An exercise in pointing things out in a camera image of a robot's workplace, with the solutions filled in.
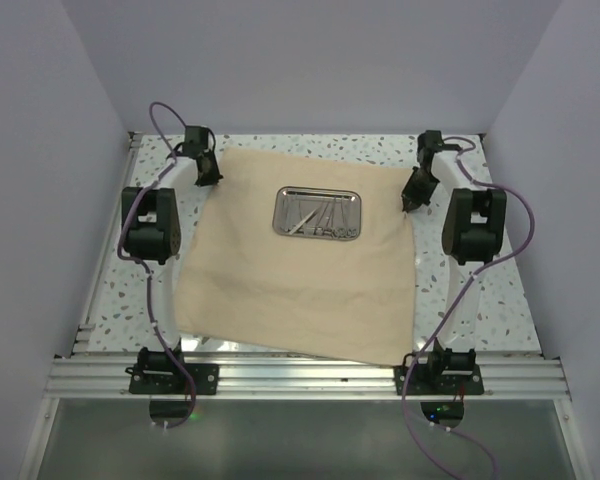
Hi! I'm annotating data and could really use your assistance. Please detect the steel instrument tray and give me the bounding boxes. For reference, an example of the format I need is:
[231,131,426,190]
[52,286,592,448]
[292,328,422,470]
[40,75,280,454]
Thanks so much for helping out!
[272,186,362,242]

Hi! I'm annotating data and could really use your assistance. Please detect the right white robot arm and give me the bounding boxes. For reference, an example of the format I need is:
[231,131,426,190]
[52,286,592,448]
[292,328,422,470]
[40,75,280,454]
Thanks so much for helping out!
[401,130,507,359]

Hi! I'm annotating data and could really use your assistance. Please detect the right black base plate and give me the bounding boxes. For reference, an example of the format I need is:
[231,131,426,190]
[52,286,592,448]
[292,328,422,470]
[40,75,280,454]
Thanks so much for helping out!
[406,349,485,396]

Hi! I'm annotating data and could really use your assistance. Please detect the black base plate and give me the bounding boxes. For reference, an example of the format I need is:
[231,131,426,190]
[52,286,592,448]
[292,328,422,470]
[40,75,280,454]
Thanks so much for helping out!
[125,348,220,396]
[406,349,485,396]

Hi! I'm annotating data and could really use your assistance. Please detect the crossing steel tweezers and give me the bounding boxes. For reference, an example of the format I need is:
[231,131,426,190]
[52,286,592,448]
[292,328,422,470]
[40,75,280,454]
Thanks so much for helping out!
[287,201,335,236]

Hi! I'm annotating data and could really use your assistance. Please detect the aluminium front rail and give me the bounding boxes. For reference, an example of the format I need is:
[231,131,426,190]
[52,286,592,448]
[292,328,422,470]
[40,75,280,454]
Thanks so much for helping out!
[43,354,570,401]

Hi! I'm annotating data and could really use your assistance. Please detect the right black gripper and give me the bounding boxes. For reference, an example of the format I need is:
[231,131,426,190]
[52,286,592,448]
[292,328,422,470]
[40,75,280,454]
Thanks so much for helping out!
[400,166,438,213]

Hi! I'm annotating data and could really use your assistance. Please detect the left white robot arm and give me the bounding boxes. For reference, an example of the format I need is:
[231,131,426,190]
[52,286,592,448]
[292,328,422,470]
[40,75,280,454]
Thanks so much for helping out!
[117,125,222,350]

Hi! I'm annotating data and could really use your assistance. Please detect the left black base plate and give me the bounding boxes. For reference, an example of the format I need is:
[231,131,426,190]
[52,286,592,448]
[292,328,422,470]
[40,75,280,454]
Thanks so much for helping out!
[125,348,220,396]

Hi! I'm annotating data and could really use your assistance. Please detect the beige cloth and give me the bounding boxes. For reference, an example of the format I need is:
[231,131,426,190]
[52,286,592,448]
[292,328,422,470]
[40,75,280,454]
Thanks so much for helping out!
[173,147,416,366]

